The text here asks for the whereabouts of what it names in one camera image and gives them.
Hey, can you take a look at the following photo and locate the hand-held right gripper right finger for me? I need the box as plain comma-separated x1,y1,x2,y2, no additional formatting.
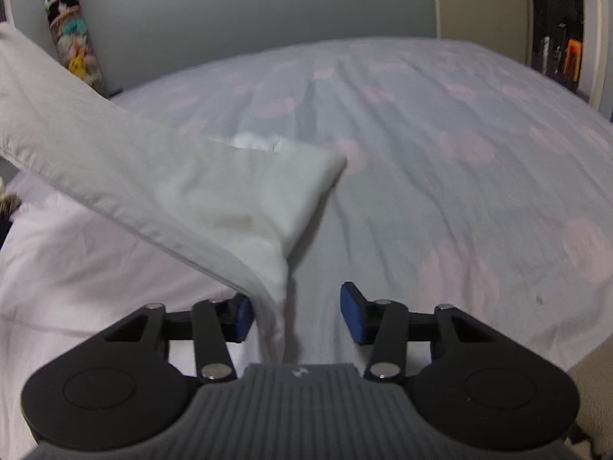
340,282,503,385

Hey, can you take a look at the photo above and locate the bed with pink dotted sheet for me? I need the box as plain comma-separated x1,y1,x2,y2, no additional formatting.
0,36,613,379

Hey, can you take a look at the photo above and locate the furry dark object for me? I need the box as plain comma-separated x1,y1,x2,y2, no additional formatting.
0,177,22,223

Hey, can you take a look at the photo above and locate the cream door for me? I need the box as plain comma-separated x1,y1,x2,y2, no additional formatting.
433,0,534,65

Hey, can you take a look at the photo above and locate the white door frame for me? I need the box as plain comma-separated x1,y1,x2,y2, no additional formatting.
577,0,613,120

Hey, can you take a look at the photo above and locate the colourful plush toy column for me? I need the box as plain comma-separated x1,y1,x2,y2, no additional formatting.
44,0,106,95

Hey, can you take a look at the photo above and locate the white shirt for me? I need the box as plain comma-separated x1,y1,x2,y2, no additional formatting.
0,23,348,460

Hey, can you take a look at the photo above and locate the orange object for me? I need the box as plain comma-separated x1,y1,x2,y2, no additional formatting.
565,39,584,82

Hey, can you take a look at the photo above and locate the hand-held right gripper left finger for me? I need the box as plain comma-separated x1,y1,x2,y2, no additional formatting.
98,294,254,385

